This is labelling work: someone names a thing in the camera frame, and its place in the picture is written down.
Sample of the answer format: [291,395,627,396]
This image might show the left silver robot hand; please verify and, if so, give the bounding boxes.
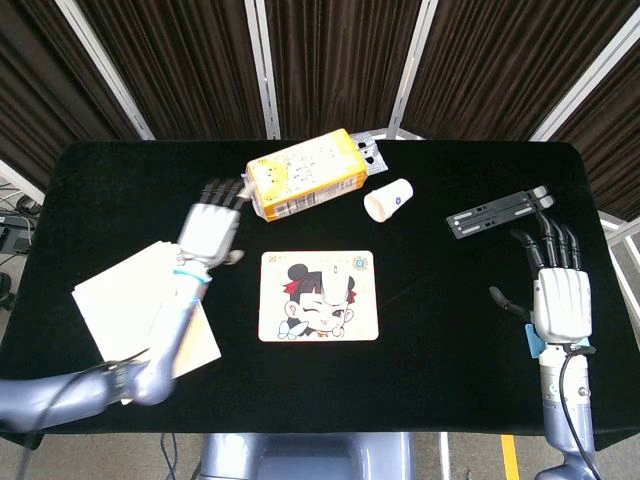
[177,177,252,267]

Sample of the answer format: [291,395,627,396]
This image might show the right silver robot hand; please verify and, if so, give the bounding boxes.
[488,212,595,347]

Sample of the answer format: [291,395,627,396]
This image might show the white computer mouse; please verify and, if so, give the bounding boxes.
[321,263,352,305]

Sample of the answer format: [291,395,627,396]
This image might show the cartoon girl mouse pad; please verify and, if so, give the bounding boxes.
[257,250,380,343]

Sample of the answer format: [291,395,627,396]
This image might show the small blue cardboard box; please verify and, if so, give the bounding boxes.
[524,323,597,359]

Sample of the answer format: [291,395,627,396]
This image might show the black velvet tablecloth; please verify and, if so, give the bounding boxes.
[0,139,640,451]

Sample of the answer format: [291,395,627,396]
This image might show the yellow snack package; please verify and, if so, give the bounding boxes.
[241,128,369,224]

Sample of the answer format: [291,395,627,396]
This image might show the white paper stack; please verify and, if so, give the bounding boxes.
[71,240,223,380]

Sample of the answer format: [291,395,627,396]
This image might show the black folding laptop stand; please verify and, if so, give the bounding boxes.
[445,184,556,241]

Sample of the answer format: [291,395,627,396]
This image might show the dark brown pleated curtain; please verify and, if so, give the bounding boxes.
[74,0,266,141]
[547,24,640,224]
[0,0,144,191]
[264,0,426,141]
[399,0,634,142]

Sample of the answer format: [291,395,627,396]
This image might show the silver blister pack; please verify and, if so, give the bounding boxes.
[351,130,390,176]

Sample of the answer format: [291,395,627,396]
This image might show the white paper cup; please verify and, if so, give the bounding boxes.
[363,178,415,224]

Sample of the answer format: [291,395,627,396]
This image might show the black power adapter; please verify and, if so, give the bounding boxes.
[0,212,35,254]

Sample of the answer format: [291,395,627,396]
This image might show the grey robot torso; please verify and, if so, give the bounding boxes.
[199,432,416,480]

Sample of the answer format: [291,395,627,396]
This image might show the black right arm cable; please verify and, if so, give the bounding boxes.
[558,348,602,477]

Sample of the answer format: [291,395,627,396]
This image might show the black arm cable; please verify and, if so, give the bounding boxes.
[17,349,154,480]
[558,348,602,477]

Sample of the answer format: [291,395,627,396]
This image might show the white partition foot frame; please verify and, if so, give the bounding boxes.
[597,209,640,326]

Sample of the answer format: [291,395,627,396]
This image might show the white partition frame post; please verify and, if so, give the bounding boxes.
[0,159,46,204]
[243,0,281,141]
[387,0,440,141]
[529,7,640,142]
[53,0,155,141]

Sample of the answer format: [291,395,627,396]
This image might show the grey floor cables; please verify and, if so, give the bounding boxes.
[0,182,44,216]

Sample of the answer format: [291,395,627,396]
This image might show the blue floor cable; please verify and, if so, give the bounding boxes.
[158,432,180,480]

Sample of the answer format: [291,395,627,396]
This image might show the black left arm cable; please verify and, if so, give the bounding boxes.
[17,349,154,480]

